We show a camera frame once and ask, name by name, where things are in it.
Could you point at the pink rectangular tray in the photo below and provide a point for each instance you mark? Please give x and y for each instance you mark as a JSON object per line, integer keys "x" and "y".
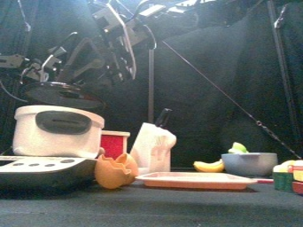
{"x": 197, "y": 178}

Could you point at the green toy basket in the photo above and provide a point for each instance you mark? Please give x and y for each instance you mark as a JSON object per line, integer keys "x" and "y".
{"x": 284, "y": 181}

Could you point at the yellow toy banana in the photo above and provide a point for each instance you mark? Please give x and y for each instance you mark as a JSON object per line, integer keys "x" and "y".
{"x": 209, "y": 167}

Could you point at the yellow toy food piece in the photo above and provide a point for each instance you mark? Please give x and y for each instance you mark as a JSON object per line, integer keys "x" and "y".
{"x": 290, "y": 165}

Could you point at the black frame strut with clip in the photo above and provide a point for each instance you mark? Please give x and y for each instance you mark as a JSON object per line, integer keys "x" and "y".
{"x": 282, "y": 59}

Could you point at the cracked orange toy eggshell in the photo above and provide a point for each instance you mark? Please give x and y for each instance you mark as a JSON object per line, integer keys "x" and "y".
{"x": 113, "y": 174}

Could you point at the black electronic scale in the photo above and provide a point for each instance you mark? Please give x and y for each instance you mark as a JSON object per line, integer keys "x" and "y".
{"x": 43, "y": 173}

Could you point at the white toy utensil block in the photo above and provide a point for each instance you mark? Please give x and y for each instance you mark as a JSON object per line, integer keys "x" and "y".
{"x": 151, "y": 147}

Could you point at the thin diagonal rod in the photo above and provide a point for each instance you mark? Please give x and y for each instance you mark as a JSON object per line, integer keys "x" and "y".
{"x": 221, "y": 90}

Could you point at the grey-blue toy pot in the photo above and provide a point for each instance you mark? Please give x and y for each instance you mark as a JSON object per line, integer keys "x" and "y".
{"x": 250, "y": 164}

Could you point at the green toy fruit slice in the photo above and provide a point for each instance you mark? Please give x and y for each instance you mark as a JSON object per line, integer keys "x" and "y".
{"x": 239, "y": 147}

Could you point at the red toy piece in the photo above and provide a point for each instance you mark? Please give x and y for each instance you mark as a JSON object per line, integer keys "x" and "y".
{"x": 298, "y": 187}

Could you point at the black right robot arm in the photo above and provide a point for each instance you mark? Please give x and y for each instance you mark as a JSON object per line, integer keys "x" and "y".
{"x": 174, "y": 10}

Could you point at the red box with cream rim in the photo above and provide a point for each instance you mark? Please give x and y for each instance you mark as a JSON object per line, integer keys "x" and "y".
{"x": 114, "y": 144}

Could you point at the dark round pot lid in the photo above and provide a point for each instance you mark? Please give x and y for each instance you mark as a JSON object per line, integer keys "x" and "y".
{"x": 59, "y": 96}

